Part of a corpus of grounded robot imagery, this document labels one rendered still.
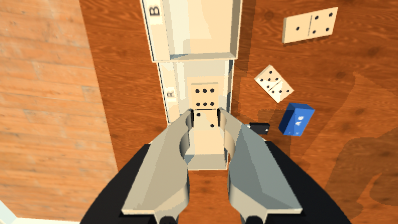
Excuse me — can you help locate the cream domino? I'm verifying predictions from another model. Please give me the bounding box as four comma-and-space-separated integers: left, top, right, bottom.
191, 82, 219, 131
254, 65, 294, 103
282, 7, 338, 43

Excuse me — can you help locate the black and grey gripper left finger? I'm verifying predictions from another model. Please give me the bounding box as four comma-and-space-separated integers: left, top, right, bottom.
79, 108, 194, 224

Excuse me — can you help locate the cream three-compartment bin rack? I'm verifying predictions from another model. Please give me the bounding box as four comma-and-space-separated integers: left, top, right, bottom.
140, 0, 242, 170

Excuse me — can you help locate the black usb stick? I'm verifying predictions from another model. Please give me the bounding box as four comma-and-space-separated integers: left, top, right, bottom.
245, 122, 270, 135

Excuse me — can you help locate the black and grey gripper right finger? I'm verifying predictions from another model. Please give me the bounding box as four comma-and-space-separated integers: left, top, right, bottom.
217, 107, 352, 224

